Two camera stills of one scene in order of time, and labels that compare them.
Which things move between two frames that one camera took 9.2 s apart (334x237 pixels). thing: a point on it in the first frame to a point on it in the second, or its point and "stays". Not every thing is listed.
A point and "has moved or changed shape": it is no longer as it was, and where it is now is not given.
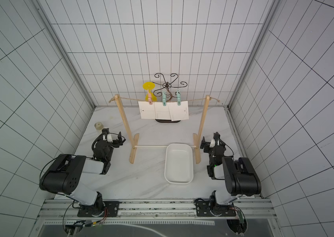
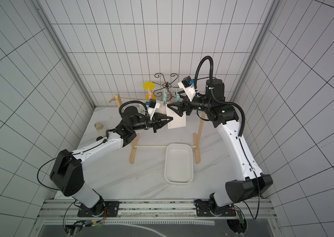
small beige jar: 99,126 stays
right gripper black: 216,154 to 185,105
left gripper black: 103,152 to 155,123
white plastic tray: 179,163 stays
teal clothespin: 178,97 stays
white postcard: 179,112 has moved or changed shape
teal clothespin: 164,98 stays
